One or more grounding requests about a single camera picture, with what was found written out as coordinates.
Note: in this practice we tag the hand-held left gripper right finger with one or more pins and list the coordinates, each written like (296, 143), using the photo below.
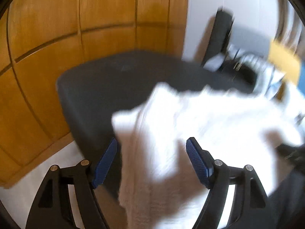
(199, 163)

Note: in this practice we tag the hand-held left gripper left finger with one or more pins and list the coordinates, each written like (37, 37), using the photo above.
(106, 163)

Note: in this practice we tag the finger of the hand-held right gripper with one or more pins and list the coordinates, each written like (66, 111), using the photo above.
(294, 153)

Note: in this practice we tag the white knit sweater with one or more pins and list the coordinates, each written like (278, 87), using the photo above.
(190, 128)

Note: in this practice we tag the triangle pattern pillow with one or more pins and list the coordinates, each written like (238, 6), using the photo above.
(270, 76)

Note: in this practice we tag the black handbag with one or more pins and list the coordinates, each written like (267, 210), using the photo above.
(238, 70)

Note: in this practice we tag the grey yellow blue sofa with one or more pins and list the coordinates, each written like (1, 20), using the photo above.
(269, 45)

